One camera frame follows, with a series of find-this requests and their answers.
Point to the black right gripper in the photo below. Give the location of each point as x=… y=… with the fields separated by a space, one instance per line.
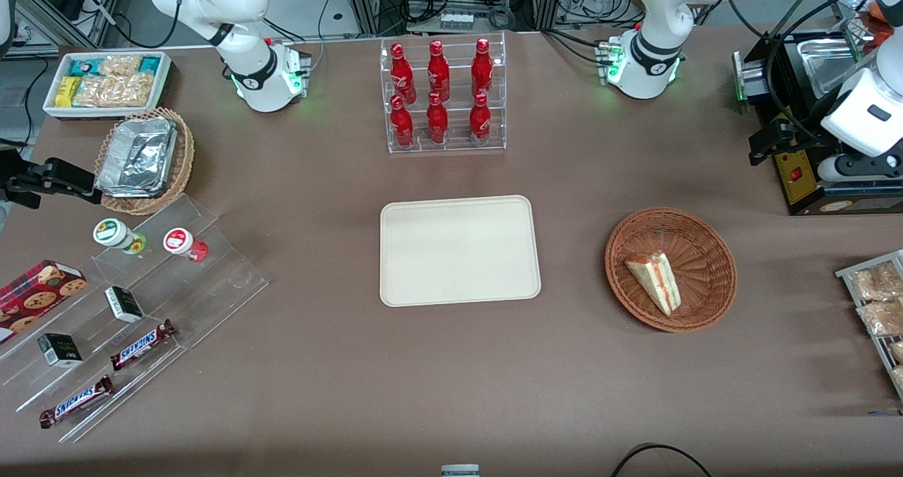
x=34 y=179

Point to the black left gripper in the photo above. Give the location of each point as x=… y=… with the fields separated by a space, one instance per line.
x=798 y=133

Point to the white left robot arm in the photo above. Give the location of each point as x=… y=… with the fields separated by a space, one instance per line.
x=652 y=53

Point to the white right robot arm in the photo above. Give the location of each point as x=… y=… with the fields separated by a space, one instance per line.
x=247 y=61

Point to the black sandwich grill appliance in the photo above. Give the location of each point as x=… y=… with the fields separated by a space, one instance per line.
x=794 y=75

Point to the brown round wicker basket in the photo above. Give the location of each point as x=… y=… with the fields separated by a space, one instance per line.
x=695 y=244

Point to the light tan wicker basket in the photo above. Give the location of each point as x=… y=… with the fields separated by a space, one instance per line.
x=183 y=163

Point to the tray of packaged snacks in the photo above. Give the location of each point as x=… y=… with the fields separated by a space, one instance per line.
x=846 y=279

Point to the wrapped triangle sandwich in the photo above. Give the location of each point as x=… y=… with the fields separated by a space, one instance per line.
x=657 y=283

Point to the beige plastic tray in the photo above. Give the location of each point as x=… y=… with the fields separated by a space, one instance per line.
x=458 y=251

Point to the green lid yogurt cup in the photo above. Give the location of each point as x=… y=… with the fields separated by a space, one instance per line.
x=116 y=235

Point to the stack of foil trays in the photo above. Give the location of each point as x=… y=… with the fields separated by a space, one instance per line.
x=137 y=156

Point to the red plaid cookie box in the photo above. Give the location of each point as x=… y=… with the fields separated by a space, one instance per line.
x=35 y=297

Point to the yellow snack packet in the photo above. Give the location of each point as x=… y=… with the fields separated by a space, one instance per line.
x=67 y=91

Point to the clear bag of crackers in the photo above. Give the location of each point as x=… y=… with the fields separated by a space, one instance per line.
x=135 y=89
x=93 y=92
x=120 y=65

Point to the small black box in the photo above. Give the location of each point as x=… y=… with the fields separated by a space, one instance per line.
x=123 y=304
x=60 y=350

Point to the teal snack packet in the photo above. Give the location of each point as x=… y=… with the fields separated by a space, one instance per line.
x=151 y=63
x=77 y=65

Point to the red lid yogurt cup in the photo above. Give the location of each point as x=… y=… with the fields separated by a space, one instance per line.
x=183 y=244

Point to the white rectangular snack bin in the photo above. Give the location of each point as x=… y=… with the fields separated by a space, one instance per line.
x=164 y=85

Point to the clear acrylic stepped shelf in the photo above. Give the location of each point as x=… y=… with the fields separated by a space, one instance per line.
x=190 y=293

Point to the Snickers chocolate bar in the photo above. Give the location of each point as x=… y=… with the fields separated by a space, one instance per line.
x=141 y=345
x=74 y=401

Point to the clear bag of pastry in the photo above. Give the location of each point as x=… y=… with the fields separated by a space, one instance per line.
x=882 y=318
x=878 y=281
x=897 y=352

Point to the red cola bottle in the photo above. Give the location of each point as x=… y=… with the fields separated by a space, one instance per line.
x=480 y=120
x=437 y=120
x=482 y=69
x=401 y=123
x=402 y=75
x=438 y=71

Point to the clear acrylic bottle rack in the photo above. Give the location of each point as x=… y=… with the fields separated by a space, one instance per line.
x=446 y=142

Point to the white power strip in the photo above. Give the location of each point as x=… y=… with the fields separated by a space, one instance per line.
x=456 y=20

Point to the small grey device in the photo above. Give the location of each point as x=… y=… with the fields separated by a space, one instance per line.
x=460 y=471

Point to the aluminium frame rack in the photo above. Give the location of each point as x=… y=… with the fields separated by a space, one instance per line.
x=367 y=1

